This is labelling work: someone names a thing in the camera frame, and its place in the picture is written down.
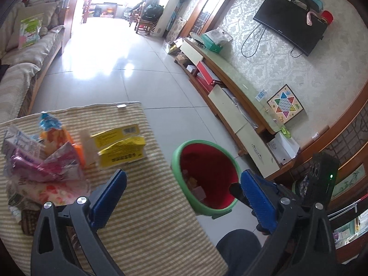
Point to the brown woven item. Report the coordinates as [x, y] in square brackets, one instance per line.
[28, 221]

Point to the beige cushion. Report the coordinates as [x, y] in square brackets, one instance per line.
[46, 11]

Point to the teal cardboard box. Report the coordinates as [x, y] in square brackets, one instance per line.
[211, 41]

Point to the gold foil bag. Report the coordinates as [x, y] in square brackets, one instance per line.
[174, 47]

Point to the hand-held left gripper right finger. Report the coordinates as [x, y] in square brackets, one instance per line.
[256, 204]

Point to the person's leg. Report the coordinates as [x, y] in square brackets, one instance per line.
[238, 250]

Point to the red flat box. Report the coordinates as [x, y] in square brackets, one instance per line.
[205, 74]

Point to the floral plastic bag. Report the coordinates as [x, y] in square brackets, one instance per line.
[51, 191]

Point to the pink neck band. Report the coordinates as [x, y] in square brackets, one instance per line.
[310, 17]

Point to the beige covered sofa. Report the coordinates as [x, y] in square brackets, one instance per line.
[28, 51]

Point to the green bin with red inside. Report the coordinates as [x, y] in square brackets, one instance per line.
[207, 164]

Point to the wooden chair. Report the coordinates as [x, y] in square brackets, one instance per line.
[143, 24]

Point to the star checkers board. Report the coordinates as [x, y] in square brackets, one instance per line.
[286, 105]

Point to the black bag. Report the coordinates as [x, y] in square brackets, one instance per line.
[153, 11]

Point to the green white package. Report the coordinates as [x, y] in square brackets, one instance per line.
[30, 30]

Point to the yellow cardboard box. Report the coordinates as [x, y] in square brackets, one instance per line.
[120, 152]

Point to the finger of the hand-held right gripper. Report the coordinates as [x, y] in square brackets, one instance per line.
[236, 191]

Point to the red cap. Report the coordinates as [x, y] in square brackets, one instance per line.
[327, 16]

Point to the teal container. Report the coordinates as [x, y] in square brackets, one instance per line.
[316, 1]

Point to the small green item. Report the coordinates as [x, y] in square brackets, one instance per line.
[284, 132]

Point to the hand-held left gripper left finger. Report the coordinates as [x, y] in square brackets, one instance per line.
[110, 198]

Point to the long wooden tv cabinet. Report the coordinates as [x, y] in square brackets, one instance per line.
[230, 69]

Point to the wooden display cabinet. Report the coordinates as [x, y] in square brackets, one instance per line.
[350, 184]

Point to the white paper box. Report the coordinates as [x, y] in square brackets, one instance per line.
[283, 148]

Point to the pink plastic wrapper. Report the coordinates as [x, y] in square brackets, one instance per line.
[37, 166]

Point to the beige small box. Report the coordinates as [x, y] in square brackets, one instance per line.
[86, 146]

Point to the orange snack bag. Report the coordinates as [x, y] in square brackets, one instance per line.
[54, 138]

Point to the black flat television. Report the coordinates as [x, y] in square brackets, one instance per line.
[287, 20]

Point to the blue white small packet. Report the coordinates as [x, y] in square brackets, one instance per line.
[261, 95]

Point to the striped beige table mat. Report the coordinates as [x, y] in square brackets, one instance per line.
[149, 207]

